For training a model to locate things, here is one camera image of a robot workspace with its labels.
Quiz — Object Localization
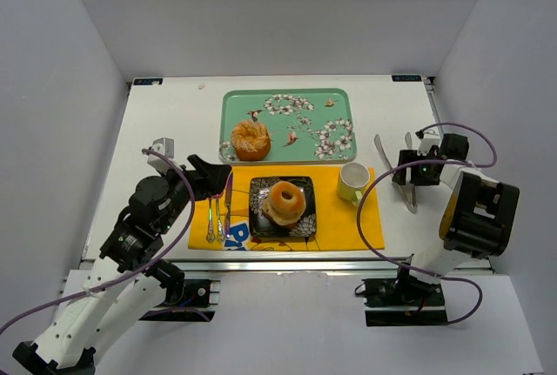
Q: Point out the left corner label sticker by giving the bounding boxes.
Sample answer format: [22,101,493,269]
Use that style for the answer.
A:
[132,78,163,86]

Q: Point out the pale green mug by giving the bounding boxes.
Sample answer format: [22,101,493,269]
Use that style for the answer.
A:
[337,162,371,206]

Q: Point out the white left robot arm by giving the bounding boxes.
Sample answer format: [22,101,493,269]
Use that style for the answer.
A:
[12,149,232,374]

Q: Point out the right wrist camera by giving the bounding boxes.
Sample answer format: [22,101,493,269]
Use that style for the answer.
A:
[416,130,441,160]

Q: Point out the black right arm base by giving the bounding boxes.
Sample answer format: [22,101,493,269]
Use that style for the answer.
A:
[354,278,448,327]

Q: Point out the sugar-crusted round bun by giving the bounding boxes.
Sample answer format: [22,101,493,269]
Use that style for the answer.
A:
[231,120,271,162]

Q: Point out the glazed orange donut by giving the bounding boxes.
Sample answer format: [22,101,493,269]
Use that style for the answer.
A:
[268,180,305,215]

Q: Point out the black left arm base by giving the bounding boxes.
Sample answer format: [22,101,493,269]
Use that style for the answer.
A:
[140,278,221,323]

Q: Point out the right corner label sticker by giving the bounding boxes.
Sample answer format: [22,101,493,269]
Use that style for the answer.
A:
[391,74,422,82]

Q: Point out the brown bread slice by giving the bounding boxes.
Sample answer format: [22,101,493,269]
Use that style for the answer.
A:
[263,210,302,229]

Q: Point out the metal serving tongs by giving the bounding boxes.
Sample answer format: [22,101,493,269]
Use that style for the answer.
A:
[373,134,418,214]

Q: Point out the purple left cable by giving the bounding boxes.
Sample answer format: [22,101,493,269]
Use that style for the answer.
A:
[0,146,214,335]

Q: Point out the green floral tray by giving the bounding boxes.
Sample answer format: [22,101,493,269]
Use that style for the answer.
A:
[218,88,357,164]

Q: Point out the purple cable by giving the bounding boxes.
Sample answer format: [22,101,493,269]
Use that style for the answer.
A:
[0,146,214,335]
[356,122,500,324]

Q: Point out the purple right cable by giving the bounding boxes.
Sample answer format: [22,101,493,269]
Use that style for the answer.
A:
[356,122,500,324]

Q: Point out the pale speckled bagel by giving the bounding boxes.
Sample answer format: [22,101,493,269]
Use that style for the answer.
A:
[263,204,302,226]

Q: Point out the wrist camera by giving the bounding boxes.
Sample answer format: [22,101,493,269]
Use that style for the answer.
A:
[147,137,174,175]
[416,130,441,160]

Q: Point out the iridescent fork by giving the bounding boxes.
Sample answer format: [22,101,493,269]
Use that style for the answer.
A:
[205,198,216,244]

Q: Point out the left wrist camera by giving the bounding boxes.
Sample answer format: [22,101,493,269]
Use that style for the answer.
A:
[147,137,174,175]

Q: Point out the black floral square plate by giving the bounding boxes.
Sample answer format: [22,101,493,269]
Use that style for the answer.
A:
[249,176,317,239]

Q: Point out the iridescent spoon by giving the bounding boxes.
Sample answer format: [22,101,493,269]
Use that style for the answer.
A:
[216,197,225,244]

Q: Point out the corner label sticker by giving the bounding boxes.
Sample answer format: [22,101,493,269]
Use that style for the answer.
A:
[391,74,422,82]
[132,78,163,86]

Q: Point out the iridescent knife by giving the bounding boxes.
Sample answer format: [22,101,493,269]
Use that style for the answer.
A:
[225,172,233,239]

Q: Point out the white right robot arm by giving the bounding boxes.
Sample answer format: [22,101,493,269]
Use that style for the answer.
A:
[392,164,520,292]

